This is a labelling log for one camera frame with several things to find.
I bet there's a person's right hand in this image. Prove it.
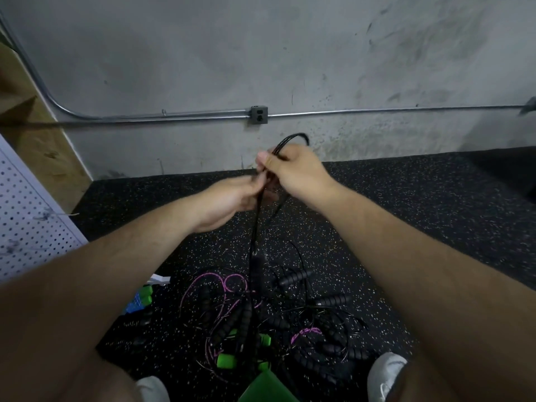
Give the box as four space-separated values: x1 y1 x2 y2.
255 143 344 213

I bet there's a blue green-handled jump rope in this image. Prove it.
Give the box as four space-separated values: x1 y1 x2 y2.
126 284 154 315

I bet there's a black foam-handled jump rope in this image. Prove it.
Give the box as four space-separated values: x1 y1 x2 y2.
243 133 311 290

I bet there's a white pegboard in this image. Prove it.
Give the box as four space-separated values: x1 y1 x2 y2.
0 133 89 281

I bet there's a pile of jump ropes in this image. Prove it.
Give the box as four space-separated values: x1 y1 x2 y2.
176 264 378 386

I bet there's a metal conduit pipe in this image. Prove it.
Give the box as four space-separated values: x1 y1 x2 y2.
0 12 536 124

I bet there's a person's left hand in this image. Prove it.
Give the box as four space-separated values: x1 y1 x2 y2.
188 171 269 233

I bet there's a white right shoe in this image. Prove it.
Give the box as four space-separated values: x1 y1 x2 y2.
367 351 409 402

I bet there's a white left shoe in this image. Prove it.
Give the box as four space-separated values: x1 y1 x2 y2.
136 376 171 402

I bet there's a person's right forearm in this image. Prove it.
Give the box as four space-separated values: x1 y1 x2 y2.
322 184 536 402

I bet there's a person's left forearm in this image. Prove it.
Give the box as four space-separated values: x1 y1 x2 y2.
0 205 206 402

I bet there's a white shoe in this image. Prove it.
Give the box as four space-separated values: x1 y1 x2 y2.
136 376 171 402
367 351 409 402

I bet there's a grey electrical junction box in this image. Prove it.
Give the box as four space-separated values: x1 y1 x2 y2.
248 105 269 126

